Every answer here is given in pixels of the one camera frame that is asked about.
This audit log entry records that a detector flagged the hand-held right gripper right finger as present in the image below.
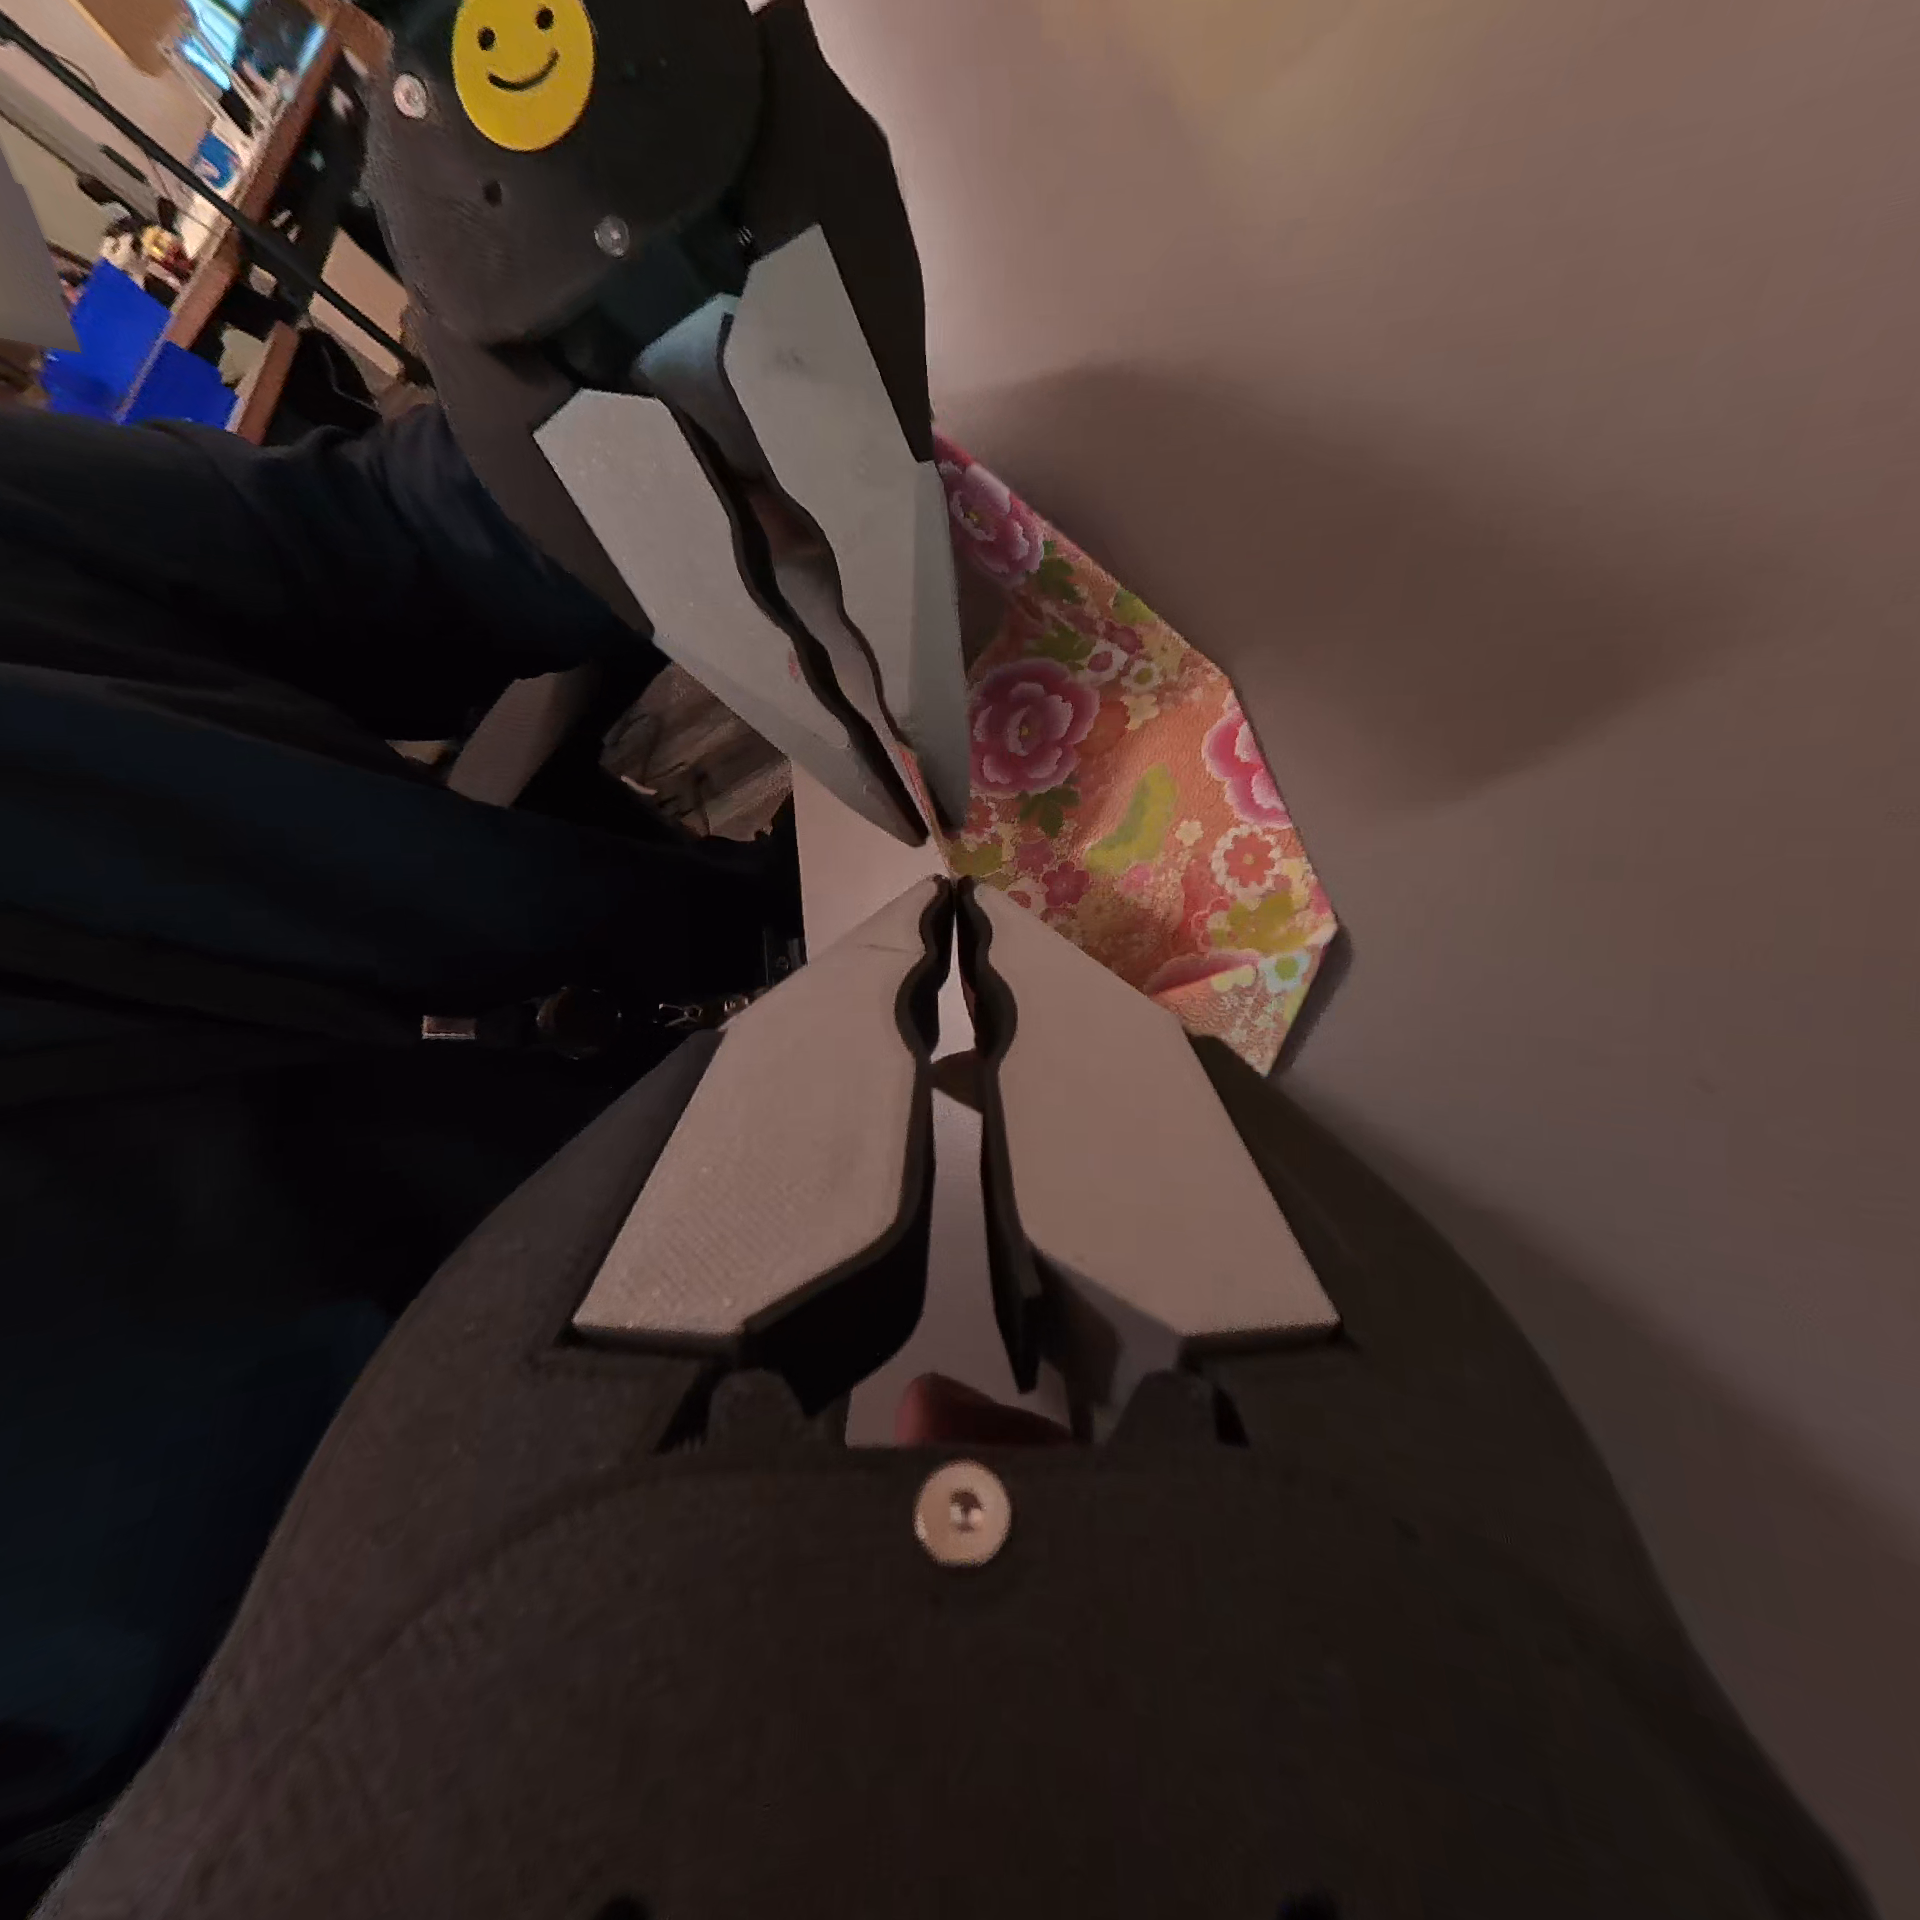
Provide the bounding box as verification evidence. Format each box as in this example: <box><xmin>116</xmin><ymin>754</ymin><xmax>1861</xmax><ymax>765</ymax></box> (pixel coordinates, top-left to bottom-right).
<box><xmin>956</xmin><ymin>879</ymin><xmax>1342</xmax><ymax>1427</ymax></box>

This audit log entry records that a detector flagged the person's dark clothed torso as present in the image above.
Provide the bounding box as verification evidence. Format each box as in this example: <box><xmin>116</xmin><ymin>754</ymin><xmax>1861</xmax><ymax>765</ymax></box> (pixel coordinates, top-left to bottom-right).
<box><xmin>0</xmin><ymin>660</ymin><xmax>812</xmax><ymax>1920</ymax></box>

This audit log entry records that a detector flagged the wooden desk frame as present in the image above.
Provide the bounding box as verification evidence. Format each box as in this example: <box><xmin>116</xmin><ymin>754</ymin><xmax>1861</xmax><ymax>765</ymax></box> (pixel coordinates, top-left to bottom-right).
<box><xmin>116</xmin><ymin>11</ymin><xmax>349</xmax><ymax>444</ymax></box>

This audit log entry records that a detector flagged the blue plastic crate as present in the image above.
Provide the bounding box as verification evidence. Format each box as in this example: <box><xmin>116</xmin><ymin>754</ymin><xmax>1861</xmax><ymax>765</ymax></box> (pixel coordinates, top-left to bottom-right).
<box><xmin>41</xmin><ymin>259</ymin><xmax>239</xmax><ymax>435</ymax></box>

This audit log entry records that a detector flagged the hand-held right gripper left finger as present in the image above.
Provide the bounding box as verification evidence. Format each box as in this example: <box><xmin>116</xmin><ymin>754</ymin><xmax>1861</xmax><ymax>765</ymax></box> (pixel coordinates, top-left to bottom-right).
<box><xmin>570</xmin><ymin>874</ymin><xmax>963</xmax><ymax>1420</ymax></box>

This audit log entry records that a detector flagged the floral origami paper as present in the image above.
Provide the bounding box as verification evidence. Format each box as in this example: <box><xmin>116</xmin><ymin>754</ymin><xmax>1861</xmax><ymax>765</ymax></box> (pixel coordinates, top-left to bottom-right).
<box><xmin>897</xmin><ymin>435</ymin><xmax>1342</xmax><ymax>1077</ymax></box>

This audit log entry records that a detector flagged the person's left forearm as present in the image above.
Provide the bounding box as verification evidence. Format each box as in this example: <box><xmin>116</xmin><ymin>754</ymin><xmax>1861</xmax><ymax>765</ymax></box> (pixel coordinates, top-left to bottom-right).
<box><xmin>0</xmin><ymin>402</ymin><xmax>670</xmax><ymax>741</ymax></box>

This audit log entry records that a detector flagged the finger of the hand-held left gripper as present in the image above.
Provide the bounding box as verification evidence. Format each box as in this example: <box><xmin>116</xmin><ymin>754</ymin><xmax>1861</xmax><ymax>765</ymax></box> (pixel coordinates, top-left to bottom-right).
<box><xmin>534</xmin><ymin>386</ymin><xmax>932</xmax><ymax>845</ymax></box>
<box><xmin>634</xmin><ymin>224</ymin><xmax>974</xmax><ymax>837</ymax></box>

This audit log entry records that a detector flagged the black metal pole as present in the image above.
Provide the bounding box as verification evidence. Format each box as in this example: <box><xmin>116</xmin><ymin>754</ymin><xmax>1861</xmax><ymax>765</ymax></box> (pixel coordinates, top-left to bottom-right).
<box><xmin>0</xmin><ymin>11</ymin><xmax>429</xmax><ymax>377</ymax></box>

